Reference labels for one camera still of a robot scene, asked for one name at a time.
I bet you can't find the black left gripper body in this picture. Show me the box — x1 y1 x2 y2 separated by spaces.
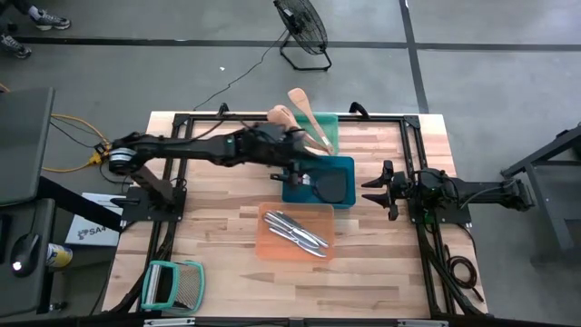
253 123 319 180

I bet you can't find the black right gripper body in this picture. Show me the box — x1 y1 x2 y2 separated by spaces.
383 159 421 223

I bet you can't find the blue translucent bin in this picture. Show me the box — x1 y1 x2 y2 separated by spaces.
281 155 357 211

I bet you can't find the dark wooden spoon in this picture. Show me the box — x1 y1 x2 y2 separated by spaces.
266 104 330 155

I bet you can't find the black spatula with red mark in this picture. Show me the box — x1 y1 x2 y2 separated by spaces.
297 171 349 204

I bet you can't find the long wooden spatula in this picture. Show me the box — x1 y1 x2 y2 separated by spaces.
287 87 336 156

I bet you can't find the green translucent bin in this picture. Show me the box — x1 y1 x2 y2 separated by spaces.
290 112 340 156

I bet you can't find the orange translucent bin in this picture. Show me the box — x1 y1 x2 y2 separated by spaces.
254 202 336 263

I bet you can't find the black floor fan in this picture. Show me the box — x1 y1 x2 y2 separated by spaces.
272 0 333 73

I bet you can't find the teal box grater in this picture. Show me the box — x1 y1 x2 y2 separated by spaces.
139 260 206 315

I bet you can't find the black metal stand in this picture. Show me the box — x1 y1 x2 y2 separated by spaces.
38 175 124 233
500 124 581 267

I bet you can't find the white printed box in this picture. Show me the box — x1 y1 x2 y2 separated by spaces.
64 193 124 248

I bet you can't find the yellow and white can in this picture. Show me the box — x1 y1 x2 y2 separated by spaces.
46 243 74 269

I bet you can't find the grey side table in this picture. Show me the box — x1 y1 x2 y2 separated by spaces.
0 86 55 208
0 197 58 319

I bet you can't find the person's shoe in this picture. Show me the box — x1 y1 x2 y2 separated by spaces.
0 34 34 60
31 8 73 32

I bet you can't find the black computer mouse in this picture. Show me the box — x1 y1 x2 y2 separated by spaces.
9 233 42 278

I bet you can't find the person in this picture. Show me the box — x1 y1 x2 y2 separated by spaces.
11 0 37 15

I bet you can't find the black aluminium table frame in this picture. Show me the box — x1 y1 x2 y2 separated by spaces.
106 102 489 327

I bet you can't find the black fan cable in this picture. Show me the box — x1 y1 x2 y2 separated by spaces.
192 29 291 112

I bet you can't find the coiled black cable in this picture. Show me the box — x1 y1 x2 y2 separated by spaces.
442 243 486 304

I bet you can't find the yellow floor extension cable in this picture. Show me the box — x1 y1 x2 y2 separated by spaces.
40 113 114 174

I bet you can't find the black floor cable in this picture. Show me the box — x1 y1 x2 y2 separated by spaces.
48 120 114 151

